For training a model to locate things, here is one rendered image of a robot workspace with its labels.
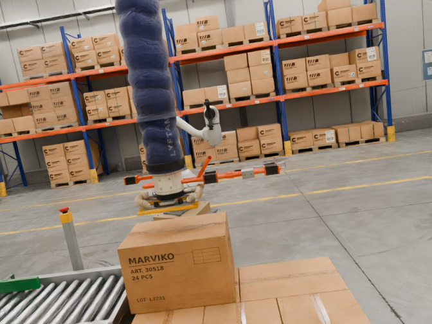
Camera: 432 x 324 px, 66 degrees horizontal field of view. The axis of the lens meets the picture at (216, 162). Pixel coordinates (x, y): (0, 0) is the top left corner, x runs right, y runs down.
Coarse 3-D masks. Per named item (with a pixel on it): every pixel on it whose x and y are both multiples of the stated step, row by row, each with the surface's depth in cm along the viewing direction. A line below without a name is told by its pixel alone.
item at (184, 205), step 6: (156, 204) 187; (168, 204) 189; (174, 204) 187; (180, 204) 185; (186, 204) 184; (192, 204) 184; (198, 204) 185; (144, 210) 186; (150, 210) 185; (156, 210) 184; (162, 210) 184; (168, 210) 184; (174, 210) 184
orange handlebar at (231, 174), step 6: (258, 168) 193; (222, 174) 195; (228, 174) 191; (234, 174) 190; (240, 174) 190; (138, 180) 223; (186, 180) 192; (192, 180) 192; (198, 180) 192; (144, 186) 194; (150, 186) 194
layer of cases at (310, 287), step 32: (256, 288) 197; (288, 288) 192; (320, 288) 187; (160, 320) 180; (192, 320) 176; (224, 320) 172; (256, 320) 168; (288, 320) 165; (320, 320) 161; (352, 320) 158
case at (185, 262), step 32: (160, 224) 212; (192, 224) 203; (224, 224) 195; (128, 256) 183; (160, 256) 183; (192, 256) 182; (224, 256) 181; (128, 288) 187; (160, 288) 186; (192, 288) 185; (224, 288) 184
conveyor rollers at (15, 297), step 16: (48, 288) 236; (64, 288) 237; (80, 288) 228; (96, 288) 228; (0, 304) 224; (16, 304) 225; (32, 304) 217; (48, 304) 217; (80, 304) 208; (96, 304) 207; (112, 304) 207; (0, 320) 210; (16, 320) 201; (32, 320) 200; (48, 320) 200; (80, 320) 191; (96, 320) 188
